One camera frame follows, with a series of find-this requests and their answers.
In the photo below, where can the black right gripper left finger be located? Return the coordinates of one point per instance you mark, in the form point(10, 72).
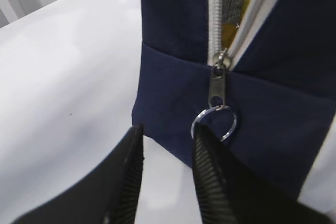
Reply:
point(108, 194)

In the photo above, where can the navy blue lunch bag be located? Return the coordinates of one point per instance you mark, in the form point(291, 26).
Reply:
point(280, 81)

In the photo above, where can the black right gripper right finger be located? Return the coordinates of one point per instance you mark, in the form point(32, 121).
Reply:
point(228, 192)

